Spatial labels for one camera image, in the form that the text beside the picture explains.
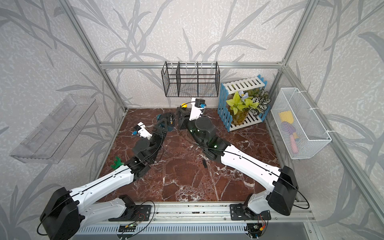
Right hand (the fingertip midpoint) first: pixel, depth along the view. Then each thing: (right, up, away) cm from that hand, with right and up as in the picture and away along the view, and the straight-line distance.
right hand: (178, 108), depth 65 cm
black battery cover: (+12, -32, +26) cm, 43 cm away
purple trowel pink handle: (+58, -9, +18) cm, 62 cm away
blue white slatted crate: (+30, +16, +31) cm, 46 cm away
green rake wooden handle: (-42, -32, +26) cm, 59 cm away
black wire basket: (+3, +24, +41) cm, 47 cm away
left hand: (-6, -6, +7) cm, 11 cm away
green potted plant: (+40, +7, +24) cm, 47 cm away
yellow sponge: (+60, -3, +21) cm, 63 cm away
